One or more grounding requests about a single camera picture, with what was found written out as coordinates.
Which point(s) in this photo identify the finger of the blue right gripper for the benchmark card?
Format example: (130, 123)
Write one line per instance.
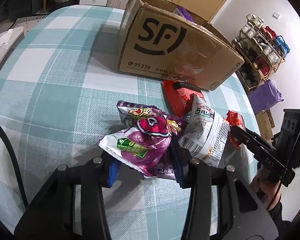
(254, 143)

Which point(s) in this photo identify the brown SF cardboard box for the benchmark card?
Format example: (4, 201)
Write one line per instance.
(156, 42)

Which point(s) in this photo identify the purple grape candy bag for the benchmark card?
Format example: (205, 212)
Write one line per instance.
(143, 145)

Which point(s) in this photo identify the person's right hand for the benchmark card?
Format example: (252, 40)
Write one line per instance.
(271, 190)

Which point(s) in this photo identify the checkered teal tablecloth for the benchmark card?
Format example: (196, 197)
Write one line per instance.
(58, 94)

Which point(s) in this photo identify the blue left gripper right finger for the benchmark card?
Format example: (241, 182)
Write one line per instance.
(179, 158)

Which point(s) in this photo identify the white side table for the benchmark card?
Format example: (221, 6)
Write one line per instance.
(8, 42)

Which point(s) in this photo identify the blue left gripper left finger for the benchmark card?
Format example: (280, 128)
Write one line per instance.
(114, 168)

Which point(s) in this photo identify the gold shoe rack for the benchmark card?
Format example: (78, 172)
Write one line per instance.
(263, 52)

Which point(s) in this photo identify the purple white snack bag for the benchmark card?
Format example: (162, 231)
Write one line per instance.
(182, 12)

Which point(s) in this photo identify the printed cardboard box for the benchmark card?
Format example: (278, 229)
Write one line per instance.
(265, 124)

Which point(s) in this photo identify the purple plastic bag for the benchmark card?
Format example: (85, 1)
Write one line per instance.
(265, 96)

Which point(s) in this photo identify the red black snack packet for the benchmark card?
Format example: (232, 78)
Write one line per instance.
(180, 96)

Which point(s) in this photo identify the white barcode snack bag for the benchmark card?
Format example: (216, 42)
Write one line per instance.
(206, 134)

